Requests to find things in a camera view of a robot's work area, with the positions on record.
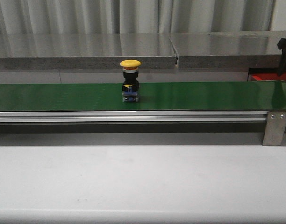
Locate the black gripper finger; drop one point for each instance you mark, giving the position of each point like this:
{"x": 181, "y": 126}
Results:
{"x": 282, "y": 64}

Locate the yellow mushroom push button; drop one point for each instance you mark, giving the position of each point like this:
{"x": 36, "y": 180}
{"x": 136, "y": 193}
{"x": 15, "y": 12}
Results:
{"x": 130, "y": 87}

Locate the grey stone counter slab right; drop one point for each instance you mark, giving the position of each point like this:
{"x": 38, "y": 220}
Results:
{"x": 247, "y": 49}

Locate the grey stone counter slab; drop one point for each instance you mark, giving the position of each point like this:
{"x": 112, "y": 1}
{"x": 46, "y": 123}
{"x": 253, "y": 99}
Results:
{"x": 247, "y": 49}
{"x": 84, "y": 51}

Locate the red plastic tray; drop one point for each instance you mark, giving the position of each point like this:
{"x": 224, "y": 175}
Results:
{"x": 268, "y": 77}

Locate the green conveyor belt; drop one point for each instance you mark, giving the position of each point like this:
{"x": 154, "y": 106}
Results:
{"x": 256, "y": 95}

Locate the grey stone counter slab left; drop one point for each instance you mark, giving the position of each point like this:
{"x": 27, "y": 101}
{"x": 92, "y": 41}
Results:
{"x": 84, "y": 51}

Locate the white pleated curtain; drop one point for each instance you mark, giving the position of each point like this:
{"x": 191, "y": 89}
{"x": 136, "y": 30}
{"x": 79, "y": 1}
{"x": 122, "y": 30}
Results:
{"x": 134, "y": 16}

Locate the steel conveyor support bracket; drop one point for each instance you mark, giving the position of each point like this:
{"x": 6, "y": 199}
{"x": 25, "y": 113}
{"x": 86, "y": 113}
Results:
{"x": 275, "y": 128}

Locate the aluminium conveyor frame rail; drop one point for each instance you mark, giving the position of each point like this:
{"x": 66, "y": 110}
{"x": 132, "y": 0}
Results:
{"x": 131, "y": 116}

